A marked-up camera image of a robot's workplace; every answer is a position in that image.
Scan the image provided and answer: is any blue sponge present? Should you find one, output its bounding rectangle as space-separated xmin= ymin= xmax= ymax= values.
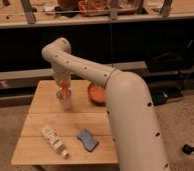
xmin=77 ymin=129 xmax=99 ymax=152

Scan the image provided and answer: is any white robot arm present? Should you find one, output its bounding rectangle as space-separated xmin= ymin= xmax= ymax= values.
xmin=42 ymin=38 xmax=171 ymax=171

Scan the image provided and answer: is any black caster foot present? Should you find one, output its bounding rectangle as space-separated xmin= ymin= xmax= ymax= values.
xmin=182 ymin=144 xmax=194 ymax=154

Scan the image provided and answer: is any orange pepper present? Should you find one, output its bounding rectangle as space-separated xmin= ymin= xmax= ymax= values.
xmin=61 ymin=87 xmax=68 ymax=101

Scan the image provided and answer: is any black bag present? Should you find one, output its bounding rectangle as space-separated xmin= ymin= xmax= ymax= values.
xmin=143 ymin=39 xmax=194 ymax=73

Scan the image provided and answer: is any white plastic bottle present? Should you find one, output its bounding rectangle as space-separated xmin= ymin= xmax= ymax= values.
xmin=41 ymin=125 xmax=70 ymax=159

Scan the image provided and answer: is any wooden table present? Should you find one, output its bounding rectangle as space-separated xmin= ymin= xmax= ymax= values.
xmin=11 ymin=80 xmax=118 ymax=165

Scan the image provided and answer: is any orange bowl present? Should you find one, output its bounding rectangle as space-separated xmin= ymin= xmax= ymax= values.
xmin=88 ymin=83 xmax=105 ymax=104

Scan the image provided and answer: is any metal shelf frame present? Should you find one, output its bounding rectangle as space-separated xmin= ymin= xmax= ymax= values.
xmin=0 ymin=0 xmax=194 ymax=28

